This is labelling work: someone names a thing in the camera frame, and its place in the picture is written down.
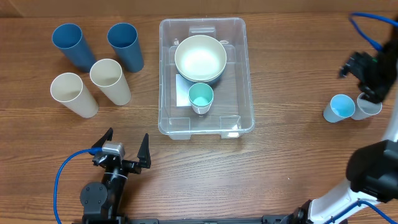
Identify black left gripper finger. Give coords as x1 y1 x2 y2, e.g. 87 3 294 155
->
92 128 113 148
137 133 151 169

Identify light blue small cup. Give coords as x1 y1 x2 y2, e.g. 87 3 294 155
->
323 94 356 123

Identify pink small cup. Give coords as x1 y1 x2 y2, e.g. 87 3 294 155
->
191 102 212 115

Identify green small cup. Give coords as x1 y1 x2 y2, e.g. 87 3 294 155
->
188 83 214 107

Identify cream bowl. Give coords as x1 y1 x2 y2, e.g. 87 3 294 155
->
177 67 226 85
174 35 227 69

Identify cream bowl front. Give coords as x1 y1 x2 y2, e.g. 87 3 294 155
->
174 35 227 69

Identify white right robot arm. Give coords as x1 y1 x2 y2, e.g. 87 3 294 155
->
281 39 397 223

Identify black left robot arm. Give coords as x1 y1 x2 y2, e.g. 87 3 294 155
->
80 128 151 223

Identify grey small cup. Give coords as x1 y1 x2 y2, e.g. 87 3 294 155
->
351 93 382 120

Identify cream tall cup front left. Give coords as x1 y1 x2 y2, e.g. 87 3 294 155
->
50 72 99 118

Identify cream tall cup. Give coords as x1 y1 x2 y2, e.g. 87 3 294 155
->
90 58 132 106
50 72 99 118

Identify cream tall cup right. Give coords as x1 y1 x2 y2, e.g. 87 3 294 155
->
90 58 132 106

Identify white label in bin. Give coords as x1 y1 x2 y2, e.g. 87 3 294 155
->
175 74 191 107

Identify clear plastic storage bin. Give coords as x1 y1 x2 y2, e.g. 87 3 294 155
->
158 17 255 140

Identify dark blue tall cup right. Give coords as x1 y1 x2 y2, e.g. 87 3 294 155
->
107 22 144 73

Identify dark blue tall cup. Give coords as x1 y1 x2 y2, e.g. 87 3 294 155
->
52 23 96 73
107 22 144 73

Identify dark blue tall cup left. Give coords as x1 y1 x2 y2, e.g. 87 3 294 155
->
52 23 96 73

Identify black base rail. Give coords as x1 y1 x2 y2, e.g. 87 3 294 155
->
80 215 305 224

